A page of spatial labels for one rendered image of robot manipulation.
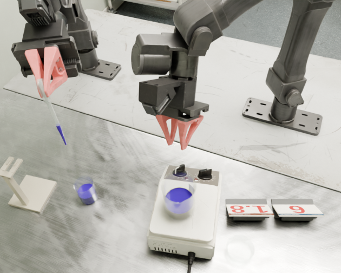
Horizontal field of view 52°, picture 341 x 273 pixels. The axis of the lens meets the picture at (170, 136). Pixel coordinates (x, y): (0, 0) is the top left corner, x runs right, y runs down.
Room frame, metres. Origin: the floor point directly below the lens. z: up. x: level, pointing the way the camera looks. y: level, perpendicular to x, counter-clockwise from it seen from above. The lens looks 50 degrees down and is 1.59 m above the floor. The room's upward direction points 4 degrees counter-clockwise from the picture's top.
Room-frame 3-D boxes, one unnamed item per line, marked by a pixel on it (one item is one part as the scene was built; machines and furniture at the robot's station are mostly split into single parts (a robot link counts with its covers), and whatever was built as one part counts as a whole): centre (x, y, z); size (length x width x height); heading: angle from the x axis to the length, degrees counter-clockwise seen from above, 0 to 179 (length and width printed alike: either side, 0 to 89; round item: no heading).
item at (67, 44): (0.52, 0.20, 1.23); 0.10 x 0.07 x 0.07; 96
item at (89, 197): (0.41, 0.19, 0.93); 0.04 x 0.04 x 0.06
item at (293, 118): (0.62, -0.30, 0.94); 0.20 x 0.07 x 0.08; 64
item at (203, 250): (0.35, -0.02, 0.94); 0.22 x 0.13 x 0.08; 167
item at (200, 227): (0.33, -0.02, 0.98); 0.12 x 0.12 x 0.01; 77
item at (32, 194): (0.43, 0.32, 0.96); 0.08 x 0.08 x 0.13; 72
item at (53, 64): (0.45, 0.21, 1.23); 0.09 x 0.07 x 0.07; 6
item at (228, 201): (0.35, -0.16, 0.92); 0.09 x 0.06 x 0.04; 86
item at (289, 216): (0.35, -0.26, 0.92); 0.09 x 0.06 x 0.04; 86
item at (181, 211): (0.32, -0.01, 1.03); 0.07 x 0.06 x 0.08; 166
